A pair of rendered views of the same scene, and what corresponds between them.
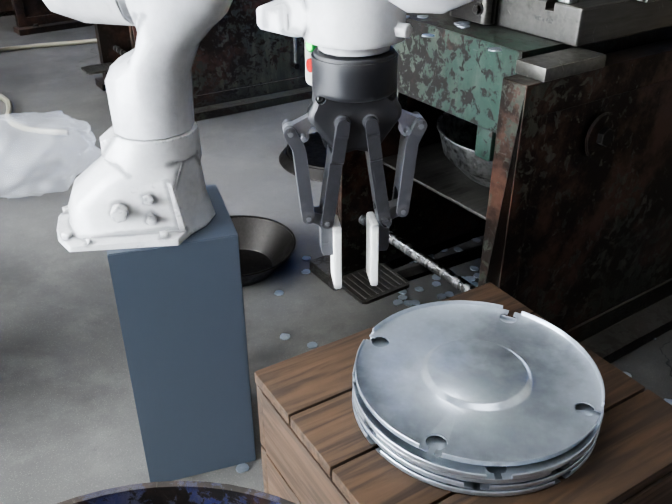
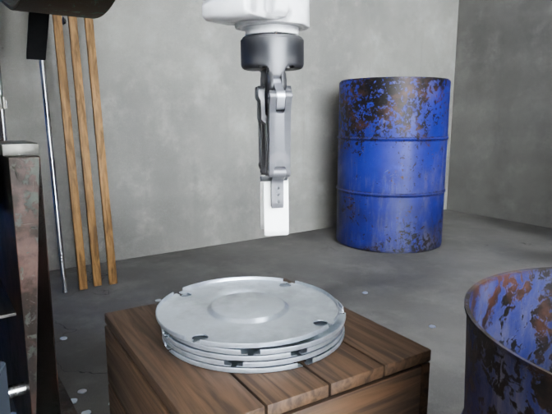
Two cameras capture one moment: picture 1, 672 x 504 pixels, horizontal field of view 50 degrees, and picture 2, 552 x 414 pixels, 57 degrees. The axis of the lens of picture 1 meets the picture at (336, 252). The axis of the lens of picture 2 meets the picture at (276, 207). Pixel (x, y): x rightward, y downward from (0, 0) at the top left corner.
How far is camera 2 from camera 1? 0.90 m
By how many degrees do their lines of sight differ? 85
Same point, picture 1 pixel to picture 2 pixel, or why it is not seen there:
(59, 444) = not seen: outside the picture
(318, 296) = not seen: outside the picture
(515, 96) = (29, 169)
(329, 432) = (288, 384)
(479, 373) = (253, 303)
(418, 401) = (278, 326)
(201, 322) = not seen: outside the picture
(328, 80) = (298, 50)
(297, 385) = (223, 402)
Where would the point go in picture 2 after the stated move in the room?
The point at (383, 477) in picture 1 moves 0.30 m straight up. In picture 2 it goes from (334, 363) to (339, 146)
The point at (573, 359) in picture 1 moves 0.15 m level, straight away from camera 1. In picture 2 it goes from (237, 282) to (169, 273)
